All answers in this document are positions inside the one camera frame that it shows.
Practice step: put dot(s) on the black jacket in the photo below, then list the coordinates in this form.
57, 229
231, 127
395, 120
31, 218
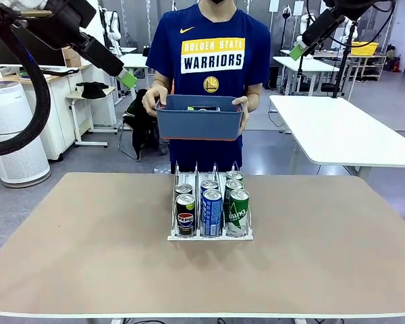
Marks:
138, 135

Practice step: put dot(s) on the large white rounded table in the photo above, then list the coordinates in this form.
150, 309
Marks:
341, 128

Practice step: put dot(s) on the person's left hand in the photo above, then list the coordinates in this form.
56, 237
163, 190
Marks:
245, 108

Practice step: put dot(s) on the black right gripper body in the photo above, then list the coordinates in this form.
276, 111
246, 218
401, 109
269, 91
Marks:
322, 28

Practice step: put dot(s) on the person's right hand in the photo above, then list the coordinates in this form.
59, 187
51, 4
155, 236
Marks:
153, 99

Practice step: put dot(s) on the black tripod stand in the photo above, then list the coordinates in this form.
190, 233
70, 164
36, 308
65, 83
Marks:
335, 92

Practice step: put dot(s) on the small white side table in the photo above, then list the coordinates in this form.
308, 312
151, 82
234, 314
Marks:
75, 121

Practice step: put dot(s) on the black face mask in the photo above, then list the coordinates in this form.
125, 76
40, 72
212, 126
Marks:
218, 1

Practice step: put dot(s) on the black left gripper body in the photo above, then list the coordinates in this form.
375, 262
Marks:
101, 54

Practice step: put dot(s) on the red fire extinguisher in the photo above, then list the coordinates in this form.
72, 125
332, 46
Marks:
396, 65

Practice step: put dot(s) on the blue plastic basket orange trim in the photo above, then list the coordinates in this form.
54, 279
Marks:
199, 125

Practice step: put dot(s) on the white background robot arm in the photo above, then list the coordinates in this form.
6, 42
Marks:
114, 30
352, 32
303, 23

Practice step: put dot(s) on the yellow plastic crate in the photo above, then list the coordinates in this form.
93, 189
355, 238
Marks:
366, 50

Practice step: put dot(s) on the black baseball cap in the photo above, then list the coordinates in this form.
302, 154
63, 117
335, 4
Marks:
148, 52

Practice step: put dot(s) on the brown cardboard box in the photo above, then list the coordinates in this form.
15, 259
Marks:
73, 62
69, 53

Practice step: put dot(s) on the white long table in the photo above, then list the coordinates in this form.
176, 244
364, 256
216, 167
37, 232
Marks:
307, 64

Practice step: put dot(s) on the green flat object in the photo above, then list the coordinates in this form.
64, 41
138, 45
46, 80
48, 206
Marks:
26, 74

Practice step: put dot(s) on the black lamp on stand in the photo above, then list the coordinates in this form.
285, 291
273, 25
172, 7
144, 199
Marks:
286, 14

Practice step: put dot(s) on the blue beverage can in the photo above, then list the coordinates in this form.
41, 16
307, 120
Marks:
212, 216
209, 184

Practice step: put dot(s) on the white cylindrical air purifier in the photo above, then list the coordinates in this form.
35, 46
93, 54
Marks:
10, 101

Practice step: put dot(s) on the black cloth hat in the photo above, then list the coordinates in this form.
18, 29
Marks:
92, 91

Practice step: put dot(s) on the person's right forearm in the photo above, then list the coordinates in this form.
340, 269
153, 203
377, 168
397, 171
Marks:
162, 79

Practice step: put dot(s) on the person's left forearm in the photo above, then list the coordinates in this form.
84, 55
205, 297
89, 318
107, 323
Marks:
252, 96

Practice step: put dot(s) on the white desk with wooden top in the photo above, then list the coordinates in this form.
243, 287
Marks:
57, 118

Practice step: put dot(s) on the black computer monitor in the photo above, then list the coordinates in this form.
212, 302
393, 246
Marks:
50, 59

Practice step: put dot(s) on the white shelf table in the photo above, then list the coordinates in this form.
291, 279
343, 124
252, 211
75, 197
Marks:
379, 59

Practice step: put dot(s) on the clear plastic bag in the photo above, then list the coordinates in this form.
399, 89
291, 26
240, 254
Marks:
162, 170

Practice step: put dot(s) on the person in blue Warriors shirt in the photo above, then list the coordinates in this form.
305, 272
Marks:
209, 84

